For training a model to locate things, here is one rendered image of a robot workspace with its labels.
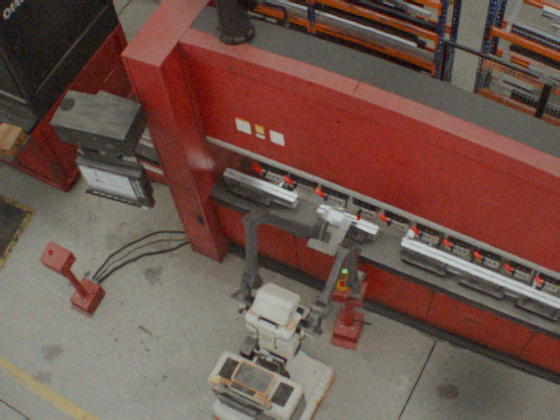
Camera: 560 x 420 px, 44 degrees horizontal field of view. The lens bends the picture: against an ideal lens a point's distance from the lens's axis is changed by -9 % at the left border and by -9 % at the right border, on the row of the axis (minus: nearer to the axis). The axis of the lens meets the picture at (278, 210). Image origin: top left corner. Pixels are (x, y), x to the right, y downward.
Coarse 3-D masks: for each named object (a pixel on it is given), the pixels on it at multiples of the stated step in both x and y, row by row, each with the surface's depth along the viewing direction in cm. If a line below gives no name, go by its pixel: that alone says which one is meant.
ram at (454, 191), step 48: (240, 96) 398; (288, 96) 377; (240, 144) 443; (288, 144) 418; (336, 144) 395; (384, 144) 373; (432, 144) 353; (384, 192) 412; (432, 192) 388; (480, 192) 366; (528, 192) 345; (480, 240) 405; (528, 240) 380
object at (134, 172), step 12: (96, 156) 432; (108, 156) 431; (96, 168) 426; (108, 168) 424; (120, 168) 423; (132, 168) 424; (144, 168) 429; (132, 180) 424; (144, 180) 426; (96, 192) 456; (108, 192) 450; (144, 192) 433; (144, 204) 448
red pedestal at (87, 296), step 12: (48, 252) 488; (60, 252) 491; (48, 264) 488; (60, 264) 486; (72, 264) 498; (72, 276) 519; (84, 288) 545; (96, 288) 551; (72, 300) 547; (84, 300) 546; (96, 300) 554; (84, 312) 554
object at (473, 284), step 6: (462, 276) 450; (462, 282) 448; (468, 282) 447; (474, 282) 447; (480, 282) 447; (474, 288) 446; (480, 288) 445; (486, 288) 444; (492, 288) 444; (492, 294) 442; (498, 294) 442
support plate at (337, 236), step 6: (324, 216) 467; (342, 222) 464; (348, 222) 463; (330, 228) 462; (336, 228) 462; (342, 228) 462; (336, 234) 460; (342, 234) 460; (312, 240) 459; (318, 240) 459; (330, 240) 458; (336, 240) 458; (312, 246) 457; (318, 246) 457; (324, 246) 457; (330, 246) 456; (336, 246) 456; (324, 252) 455; (330, 252) 455
